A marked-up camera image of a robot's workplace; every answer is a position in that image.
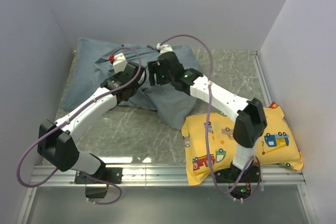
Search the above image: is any blue plaid pillowcase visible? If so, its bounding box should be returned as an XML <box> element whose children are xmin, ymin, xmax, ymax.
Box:
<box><xmin>61</xmin><ymin>38</ymin><xmax>196</xmax><ymax>130</ymax></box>

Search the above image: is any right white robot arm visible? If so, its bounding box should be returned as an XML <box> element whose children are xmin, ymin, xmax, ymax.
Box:
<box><xmin>148</xmin><ymin>51</ymin><xmax>267</xmax><ymax>182</ymax></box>

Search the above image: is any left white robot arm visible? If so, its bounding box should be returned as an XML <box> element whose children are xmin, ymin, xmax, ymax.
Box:
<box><xmin>37</xmin><ymin>62</ymin><xmax>146</xmax><ymax>183</ymax></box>

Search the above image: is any yellow cartoon vehicle pillow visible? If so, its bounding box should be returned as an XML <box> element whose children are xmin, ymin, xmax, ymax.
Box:
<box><xmin>181</xmin><ymin>102</ymin><xmax>303</xmax><ymax>186</ymax></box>

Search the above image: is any black box under left base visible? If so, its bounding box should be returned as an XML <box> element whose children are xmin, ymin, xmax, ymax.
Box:
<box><xmin>85</xmin><ymin>187</ymin><xmax>108</xmax><ymax>199</ymax></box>

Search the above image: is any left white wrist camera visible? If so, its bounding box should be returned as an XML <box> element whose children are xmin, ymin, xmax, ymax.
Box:
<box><xmin>109</xmin><ymin>53</ymin><xmax>128</xmax><ymax>73</ymax></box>

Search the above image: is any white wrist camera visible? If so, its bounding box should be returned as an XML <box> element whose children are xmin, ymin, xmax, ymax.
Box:
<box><xmin>109</xmin><ymin>53</ymin><xmax>128</xmax><ymax>73</ymax></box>
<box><xmin>156</xmin><ymin>43</ymin><xmax>173</xmax><ymax>55</ymax></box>

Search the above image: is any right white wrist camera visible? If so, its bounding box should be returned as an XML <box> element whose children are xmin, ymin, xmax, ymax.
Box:
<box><xmin>156</xmin><ymin>43</ymin><xmax>173</xmax><ymax>55</ymax></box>

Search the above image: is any aluminium right side rail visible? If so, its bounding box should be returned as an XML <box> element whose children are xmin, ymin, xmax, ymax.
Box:
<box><xmin>250</xmin><ymin>51</ymin><xmax>272</xmax><ymax>107</ymax></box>

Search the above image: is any aluminium rail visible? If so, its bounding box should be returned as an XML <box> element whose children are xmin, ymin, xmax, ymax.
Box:
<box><xmin>250</xmin><ymin>51</ymin><xmax>272</xmax><ymax>107</ymax></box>
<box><xmin>43</xmin><ymin>163</ymin><xmax>306</xmax><ymax>187</ymax></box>

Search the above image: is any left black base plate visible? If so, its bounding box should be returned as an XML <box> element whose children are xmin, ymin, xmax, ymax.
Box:
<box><xmin>74</xmin><ymin>167</ymin><xmax>123</xmax><ymax>184</ymax></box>

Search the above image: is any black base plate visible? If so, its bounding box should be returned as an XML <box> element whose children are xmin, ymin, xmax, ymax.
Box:
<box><xmin>214</xmin><ymin>163</ymin><xmax>260</xmax><ymax>183</ymax></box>
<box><xmin>74</xmin><ymin>167</ymin><xmax>123</xmax><ymax>184</ymax></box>

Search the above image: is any aluminium front rail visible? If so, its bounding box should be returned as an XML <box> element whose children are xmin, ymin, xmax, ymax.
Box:
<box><xmin>43</xmin><ymin>163</ymin><xmax>306</xmax><ymax>187</ymax></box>

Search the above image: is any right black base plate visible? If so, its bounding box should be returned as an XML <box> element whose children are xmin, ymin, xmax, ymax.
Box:
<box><xmin>214</xmin><ymin>163</ymin><xmax>260</xmax><ymax>183</ymax></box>

